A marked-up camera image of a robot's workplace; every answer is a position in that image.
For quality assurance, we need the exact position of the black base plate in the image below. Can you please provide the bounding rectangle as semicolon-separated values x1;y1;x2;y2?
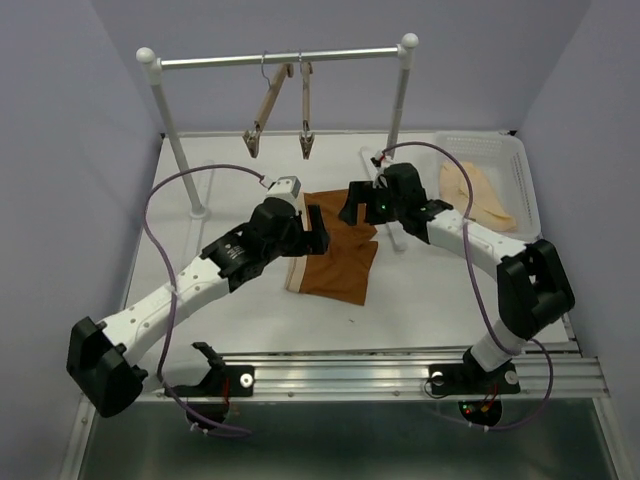
163;342;255;438
423;362;521;430

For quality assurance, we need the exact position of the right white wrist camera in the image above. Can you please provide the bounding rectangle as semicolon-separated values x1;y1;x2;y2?
370;150;388;170

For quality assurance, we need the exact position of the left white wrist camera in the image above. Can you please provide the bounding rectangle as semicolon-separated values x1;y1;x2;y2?
266;176;301;208

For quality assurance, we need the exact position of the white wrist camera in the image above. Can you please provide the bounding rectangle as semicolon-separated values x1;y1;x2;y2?
266;176;301;208
370;150;388;170

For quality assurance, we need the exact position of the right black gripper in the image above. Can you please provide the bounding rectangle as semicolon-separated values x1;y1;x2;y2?
335;180;404;226

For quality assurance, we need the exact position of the beige underwear in basket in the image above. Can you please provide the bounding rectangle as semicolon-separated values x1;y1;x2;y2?
439;162;517;232

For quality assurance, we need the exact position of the white plastic basket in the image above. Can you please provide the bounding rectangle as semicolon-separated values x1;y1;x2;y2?
434;131;541;242

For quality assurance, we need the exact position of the brown underwear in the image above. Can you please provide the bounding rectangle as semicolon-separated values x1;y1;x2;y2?
284;190;378;306

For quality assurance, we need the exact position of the wooden clip hanger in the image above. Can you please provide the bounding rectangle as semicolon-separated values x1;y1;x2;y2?
299;55;315;160
242;51;294;158

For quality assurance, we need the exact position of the aluminium mounting rail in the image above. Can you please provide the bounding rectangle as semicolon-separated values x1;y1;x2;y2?
164;352;609;403

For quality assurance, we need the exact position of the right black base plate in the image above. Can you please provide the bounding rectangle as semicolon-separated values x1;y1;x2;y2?
423;362;521;430

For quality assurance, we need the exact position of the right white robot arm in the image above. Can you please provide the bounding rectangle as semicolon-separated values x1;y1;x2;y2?
339;163;575;390

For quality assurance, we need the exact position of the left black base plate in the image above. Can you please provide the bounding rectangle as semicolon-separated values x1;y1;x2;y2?
163;342;255;438

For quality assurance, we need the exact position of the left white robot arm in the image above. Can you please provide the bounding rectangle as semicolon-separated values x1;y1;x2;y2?
66;197;329;418

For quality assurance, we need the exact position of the white metal clothes rack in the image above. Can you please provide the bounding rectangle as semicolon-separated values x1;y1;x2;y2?
136;33;419;219

